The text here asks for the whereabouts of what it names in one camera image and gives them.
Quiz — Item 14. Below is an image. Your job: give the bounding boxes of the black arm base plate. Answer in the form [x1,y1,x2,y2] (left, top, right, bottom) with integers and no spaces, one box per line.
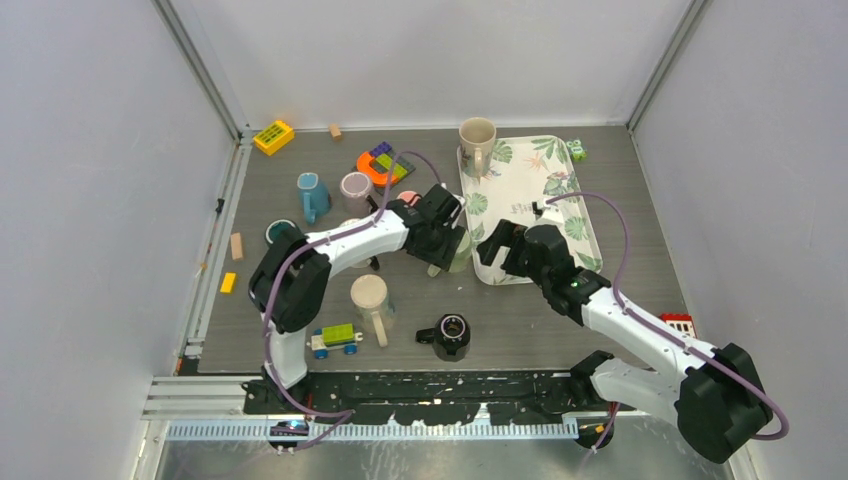
[241,370,611,426]

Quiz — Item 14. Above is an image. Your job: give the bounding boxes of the beige seahorse mug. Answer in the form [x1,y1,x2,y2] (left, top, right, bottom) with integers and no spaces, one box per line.
[350,274,396,348]

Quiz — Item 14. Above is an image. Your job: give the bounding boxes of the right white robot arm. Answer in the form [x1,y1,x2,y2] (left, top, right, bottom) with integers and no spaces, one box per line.
[477,220,783,463]

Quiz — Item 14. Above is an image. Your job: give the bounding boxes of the mauve mug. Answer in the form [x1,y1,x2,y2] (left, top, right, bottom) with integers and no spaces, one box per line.
[339,171,379,218]

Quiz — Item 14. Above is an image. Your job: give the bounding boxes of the floral leaf tray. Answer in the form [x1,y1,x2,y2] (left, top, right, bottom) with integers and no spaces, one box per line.
[457,135,603,272]

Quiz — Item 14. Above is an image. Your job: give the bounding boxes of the black faceted mug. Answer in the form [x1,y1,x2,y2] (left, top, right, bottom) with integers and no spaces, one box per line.
[415,314,471,362]

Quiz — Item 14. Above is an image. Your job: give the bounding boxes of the light blue mug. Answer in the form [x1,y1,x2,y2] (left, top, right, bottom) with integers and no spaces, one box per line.
[296,172,332,225]

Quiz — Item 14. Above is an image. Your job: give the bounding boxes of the light green mug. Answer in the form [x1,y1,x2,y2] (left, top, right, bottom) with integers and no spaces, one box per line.
[427,231,472,277]

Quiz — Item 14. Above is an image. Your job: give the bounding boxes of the toy brick car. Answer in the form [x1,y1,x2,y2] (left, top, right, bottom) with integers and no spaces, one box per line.
[307,323,364,360]

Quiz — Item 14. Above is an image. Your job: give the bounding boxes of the white mug black handle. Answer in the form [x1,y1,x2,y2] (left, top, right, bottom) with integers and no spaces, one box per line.
[340,218,380,272]

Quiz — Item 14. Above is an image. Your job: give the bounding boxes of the small yellow block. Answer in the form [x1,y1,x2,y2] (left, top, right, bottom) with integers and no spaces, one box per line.
[219,272,237,294]

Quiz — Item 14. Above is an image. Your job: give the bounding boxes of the beige floral mug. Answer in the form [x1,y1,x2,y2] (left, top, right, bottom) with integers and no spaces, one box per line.
[458,117,497,178]

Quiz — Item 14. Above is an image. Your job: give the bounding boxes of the pink mug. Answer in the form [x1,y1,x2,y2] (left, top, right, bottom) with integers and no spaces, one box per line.
[397,190,422,206]

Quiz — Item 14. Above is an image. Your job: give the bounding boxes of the small wooden block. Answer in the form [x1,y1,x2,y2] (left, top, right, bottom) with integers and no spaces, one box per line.
[328,124,343,141]

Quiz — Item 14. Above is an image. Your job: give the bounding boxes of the yellow toy brick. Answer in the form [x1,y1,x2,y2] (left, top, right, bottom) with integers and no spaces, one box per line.
[253,120,296,156]

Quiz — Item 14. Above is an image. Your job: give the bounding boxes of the green owl toy brick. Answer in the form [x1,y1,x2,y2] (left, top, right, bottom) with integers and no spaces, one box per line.
[565,138,588,162]

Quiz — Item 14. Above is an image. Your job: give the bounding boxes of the red window toy brick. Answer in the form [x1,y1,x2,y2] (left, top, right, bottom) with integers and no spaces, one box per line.
[660,313,697,338]

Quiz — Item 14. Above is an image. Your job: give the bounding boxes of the long wooden block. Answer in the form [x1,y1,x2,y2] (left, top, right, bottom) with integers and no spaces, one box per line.
[230,232,244,261]

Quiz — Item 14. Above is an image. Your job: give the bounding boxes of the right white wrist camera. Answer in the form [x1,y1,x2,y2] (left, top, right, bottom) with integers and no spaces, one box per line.
[532,201,565,228]

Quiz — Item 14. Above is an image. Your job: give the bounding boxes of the orange and purple brick pile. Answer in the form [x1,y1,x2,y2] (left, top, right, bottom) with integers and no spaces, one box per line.
[354,142,416,192]

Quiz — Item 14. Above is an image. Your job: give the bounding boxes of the dark teal mug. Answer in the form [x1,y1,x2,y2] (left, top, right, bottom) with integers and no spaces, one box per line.
[264,218,298,247]

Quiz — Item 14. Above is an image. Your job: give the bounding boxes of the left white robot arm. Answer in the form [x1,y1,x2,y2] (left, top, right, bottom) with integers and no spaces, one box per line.
[248,184,466,414]

